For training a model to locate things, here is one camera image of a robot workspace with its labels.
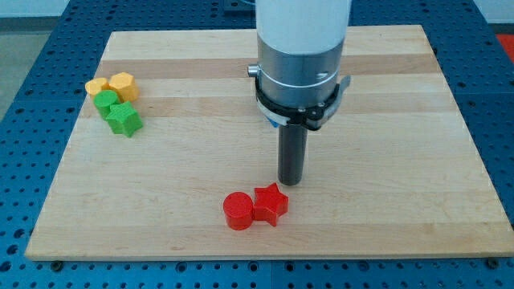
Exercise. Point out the green star block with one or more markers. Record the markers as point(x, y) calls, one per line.
point(124, 119)

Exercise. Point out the red cylinder block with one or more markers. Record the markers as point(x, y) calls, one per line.
point(238, 210)

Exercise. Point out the blue perforated table plate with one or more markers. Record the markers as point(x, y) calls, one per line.
point(37, 125)

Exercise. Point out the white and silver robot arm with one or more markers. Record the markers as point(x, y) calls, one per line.
point(297, 82)

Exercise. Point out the red star block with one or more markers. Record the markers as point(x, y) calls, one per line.
point(269, 204)

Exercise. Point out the yellow heart block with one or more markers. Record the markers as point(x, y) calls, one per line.
point(94, 86)

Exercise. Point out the yellow hexagon block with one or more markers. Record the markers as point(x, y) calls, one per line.
point(125, 86)

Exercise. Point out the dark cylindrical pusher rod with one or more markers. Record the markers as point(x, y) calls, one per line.
point(291, 153)

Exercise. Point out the green cylinder block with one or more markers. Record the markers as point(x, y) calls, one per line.
point(103, 102)

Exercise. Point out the wooden board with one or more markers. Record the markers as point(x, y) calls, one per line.
point(394, 174)

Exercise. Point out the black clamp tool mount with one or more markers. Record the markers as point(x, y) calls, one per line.
point(311, 118)

